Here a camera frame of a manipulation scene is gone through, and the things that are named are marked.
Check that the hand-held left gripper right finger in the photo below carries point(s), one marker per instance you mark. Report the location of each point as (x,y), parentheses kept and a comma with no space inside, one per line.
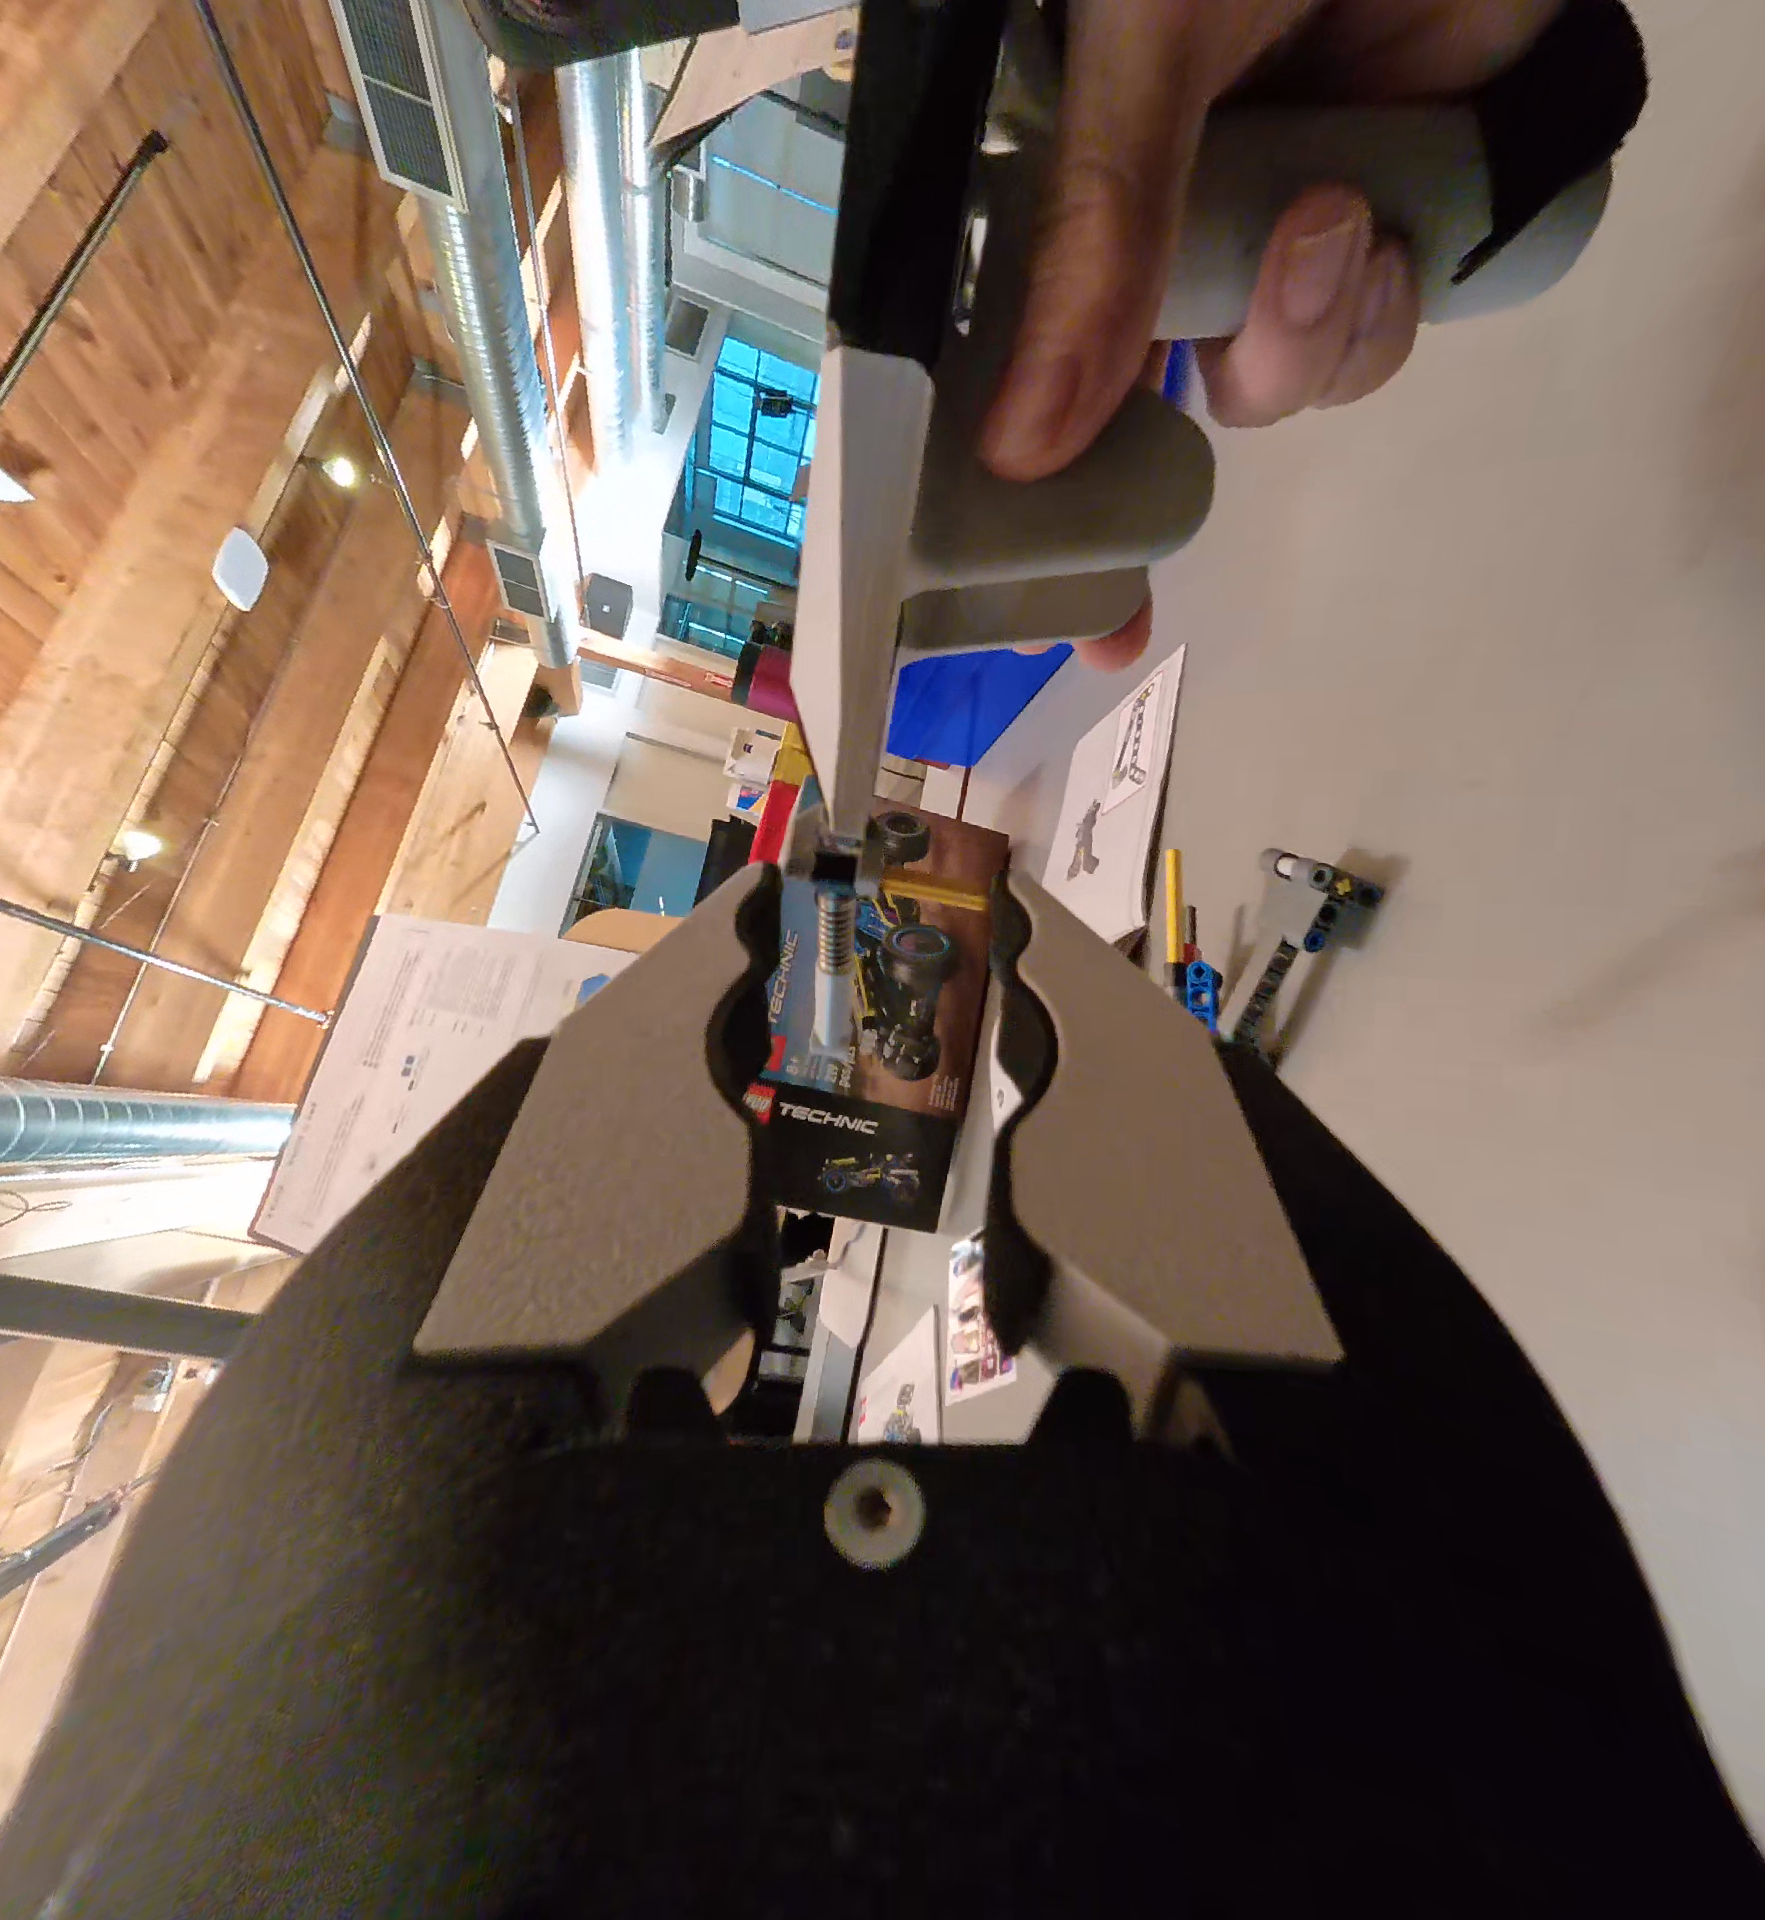
(1168,1201)

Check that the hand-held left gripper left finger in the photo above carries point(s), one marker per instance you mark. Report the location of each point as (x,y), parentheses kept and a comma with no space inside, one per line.
(584,1186)

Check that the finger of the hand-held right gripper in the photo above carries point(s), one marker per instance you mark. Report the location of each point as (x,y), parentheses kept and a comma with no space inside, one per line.
(860,571)

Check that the grey toy shock absorber assembly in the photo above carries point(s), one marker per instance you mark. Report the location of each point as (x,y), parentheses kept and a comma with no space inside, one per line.
(835,1005)

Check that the toy set box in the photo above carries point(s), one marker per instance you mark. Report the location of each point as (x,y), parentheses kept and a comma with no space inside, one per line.
(853,1156)

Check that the person's right hand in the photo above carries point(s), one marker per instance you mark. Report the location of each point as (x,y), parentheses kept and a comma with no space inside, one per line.
(1109,224)

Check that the magenta panel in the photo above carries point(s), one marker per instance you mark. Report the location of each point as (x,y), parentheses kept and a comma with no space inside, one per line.
(770,675)

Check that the blue bin with square tag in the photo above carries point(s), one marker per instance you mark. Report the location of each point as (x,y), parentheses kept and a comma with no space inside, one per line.
(972,707)

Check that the sticker sheet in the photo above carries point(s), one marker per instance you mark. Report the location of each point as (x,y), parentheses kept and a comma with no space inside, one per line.
(980,1335)

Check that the red panel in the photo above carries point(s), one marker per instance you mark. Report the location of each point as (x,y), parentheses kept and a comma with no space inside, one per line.
(775,823)

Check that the car picture leaflet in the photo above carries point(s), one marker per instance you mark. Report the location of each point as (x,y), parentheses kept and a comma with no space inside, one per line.
(897,1382)

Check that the open instruction booklet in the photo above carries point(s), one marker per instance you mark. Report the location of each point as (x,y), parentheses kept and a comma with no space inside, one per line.
(1124,811)

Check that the silver ventilation duct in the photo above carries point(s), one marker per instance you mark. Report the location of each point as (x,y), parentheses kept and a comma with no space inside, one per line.
(501,374)
(101,1118)

